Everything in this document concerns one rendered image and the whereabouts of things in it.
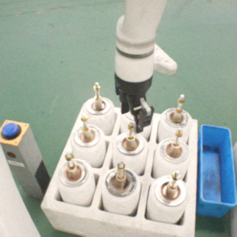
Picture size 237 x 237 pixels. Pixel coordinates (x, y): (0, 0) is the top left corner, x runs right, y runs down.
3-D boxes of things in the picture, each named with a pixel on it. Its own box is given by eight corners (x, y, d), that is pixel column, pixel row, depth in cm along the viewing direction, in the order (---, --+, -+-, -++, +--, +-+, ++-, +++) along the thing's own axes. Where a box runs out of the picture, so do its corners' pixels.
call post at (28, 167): (45, 201, 82) (17, 146, 59) (27, 196, 83) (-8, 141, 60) (53, 182, 87) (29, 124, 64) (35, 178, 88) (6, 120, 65)
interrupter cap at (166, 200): (179, 175, 61) (180, 173, 61) (190, 203, 56) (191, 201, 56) (150, 181, 60) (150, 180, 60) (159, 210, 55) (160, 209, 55)
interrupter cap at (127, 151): (130, 162, 64) (130, 160, 64) (110, 144, 68) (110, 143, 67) (150, 145, 68) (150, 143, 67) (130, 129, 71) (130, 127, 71)
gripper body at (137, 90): (107, 60, 51) (109, 95, 58) (126, 85, 46) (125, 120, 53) (140, 52, 53) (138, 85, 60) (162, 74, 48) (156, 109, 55)
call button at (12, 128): (15, 140, 61) (12, 135, 59) (1, 137, 61) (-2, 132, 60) (22, 128, 63) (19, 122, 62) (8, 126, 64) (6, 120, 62)
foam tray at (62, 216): (179, 256, 71) (194, 238, 57) (54, 229, 76) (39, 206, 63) (187, 151, 96) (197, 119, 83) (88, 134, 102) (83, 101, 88)
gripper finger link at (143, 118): (140, 108, 49) (136, 122, 55) (145, 116, 49) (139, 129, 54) (152, 104, 50) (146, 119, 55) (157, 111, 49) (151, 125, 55)
